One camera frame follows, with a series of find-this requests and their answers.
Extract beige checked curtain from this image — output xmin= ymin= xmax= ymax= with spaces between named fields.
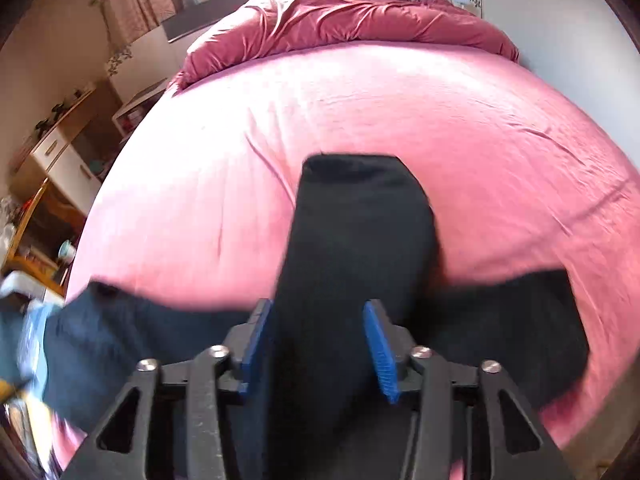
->
xmin=97 ymin=0 xmax=177 ymax=47

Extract black pants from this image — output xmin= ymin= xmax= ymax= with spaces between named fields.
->
xmin=42 ymin=154 xmax=591 ymax=480

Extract dark red duvet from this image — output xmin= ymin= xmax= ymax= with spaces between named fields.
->
xmin=167 ymin=0 xmax=521 ymax=91

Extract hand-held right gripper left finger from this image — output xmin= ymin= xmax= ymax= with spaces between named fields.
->
xmin=60 ymin=299 xmax=275 ymax=480

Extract white open nightstand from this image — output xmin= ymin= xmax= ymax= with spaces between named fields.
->
xmin=112 ymin=80 xmax=169 ymax=137

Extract wooden chair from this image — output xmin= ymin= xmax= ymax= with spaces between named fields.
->
xmin=0 ymin=177 xmax=68 ymax=297

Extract wooden desk with white drawers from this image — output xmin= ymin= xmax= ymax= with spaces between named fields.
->
xmin=9 ymin=82 xmax=126 ymax=217

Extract white tall cabinet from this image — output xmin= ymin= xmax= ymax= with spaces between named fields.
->
xmin=107 ymin=24 xmax=176 ymax=106

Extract pink bed sheet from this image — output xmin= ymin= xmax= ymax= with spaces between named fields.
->
xmin=64 ymin=41 xmax=640 ymax=480

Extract trailing vine plant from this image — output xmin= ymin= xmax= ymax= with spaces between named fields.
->
xmin=89 ymin=0 xmax=135 ymax=79

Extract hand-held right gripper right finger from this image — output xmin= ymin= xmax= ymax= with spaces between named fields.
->
xmin=362 ymin=300 xmax=576 ymax=480

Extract light blue white object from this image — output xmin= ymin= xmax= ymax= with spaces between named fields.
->
xmin=0 ymin=270 xmax=67 ymax=391

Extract dark headboard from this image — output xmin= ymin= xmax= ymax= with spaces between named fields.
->
xmin=162 ymin=0 xmax=436 ymax=43

